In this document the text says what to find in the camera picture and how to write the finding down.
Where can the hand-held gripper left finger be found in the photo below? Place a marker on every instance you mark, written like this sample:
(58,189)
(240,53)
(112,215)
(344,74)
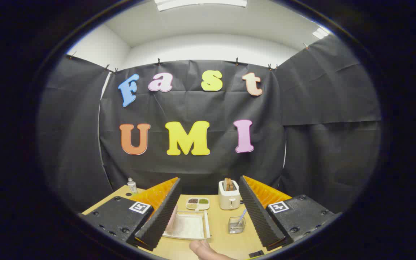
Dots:
(161,216)

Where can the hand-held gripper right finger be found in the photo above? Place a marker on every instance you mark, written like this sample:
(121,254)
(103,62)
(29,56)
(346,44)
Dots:
(258,216)

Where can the pink plate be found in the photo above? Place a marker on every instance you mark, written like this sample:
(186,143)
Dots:
(173,220)

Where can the cream toaster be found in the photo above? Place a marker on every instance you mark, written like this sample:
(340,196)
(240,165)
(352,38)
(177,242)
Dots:
(229,200)

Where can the small black block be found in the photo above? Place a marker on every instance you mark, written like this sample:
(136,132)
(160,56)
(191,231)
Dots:
(256,254)

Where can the white divided grain tray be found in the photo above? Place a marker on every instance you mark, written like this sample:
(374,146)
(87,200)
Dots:
(197,204)

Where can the small white green bottle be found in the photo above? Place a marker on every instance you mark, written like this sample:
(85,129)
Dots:
(132,187)

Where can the brown toast slice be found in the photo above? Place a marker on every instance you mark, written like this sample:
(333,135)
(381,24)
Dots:
(228,184)

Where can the small ceiling light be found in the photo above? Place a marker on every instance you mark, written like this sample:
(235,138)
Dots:
(320,33)

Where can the long ceiling light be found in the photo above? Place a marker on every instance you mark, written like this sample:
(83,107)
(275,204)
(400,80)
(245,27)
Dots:
(200,3)

